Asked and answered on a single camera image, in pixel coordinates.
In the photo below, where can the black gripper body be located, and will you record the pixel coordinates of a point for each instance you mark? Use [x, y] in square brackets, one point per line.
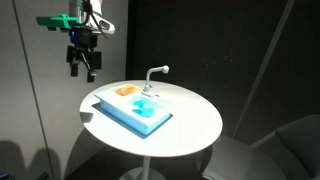
[83, 40]

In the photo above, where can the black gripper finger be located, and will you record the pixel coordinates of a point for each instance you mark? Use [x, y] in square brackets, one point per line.
[74, 70]
[91, 76]

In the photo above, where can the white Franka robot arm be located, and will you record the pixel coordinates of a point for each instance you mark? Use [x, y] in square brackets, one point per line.
[103, 23]

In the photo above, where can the light blue toy sink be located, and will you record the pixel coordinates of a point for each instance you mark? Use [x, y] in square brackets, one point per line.
[110, 103]

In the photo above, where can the yellow dish rack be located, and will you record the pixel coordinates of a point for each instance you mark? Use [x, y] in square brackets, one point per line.
[137, 89]

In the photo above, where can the small blue cup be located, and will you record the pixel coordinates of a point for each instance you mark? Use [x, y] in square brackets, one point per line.
[139, 101]

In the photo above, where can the grey toy faucet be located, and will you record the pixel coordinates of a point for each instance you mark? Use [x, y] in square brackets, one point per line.
[149, 75]

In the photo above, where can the blue plate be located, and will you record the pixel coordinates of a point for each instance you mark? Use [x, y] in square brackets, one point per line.
[148, 113]

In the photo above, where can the grey diagonal pole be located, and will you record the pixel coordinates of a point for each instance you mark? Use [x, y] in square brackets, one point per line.
[263, 66]

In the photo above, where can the grey armchair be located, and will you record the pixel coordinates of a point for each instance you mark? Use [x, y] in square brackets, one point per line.
[293, 146]

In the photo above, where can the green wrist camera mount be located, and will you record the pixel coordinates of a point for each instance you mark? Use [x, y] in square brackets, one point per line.
[56, 20]

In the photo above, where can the round white pedestal table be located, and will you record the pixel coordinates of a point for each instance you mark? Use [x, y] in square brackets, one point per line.
[190, 126]

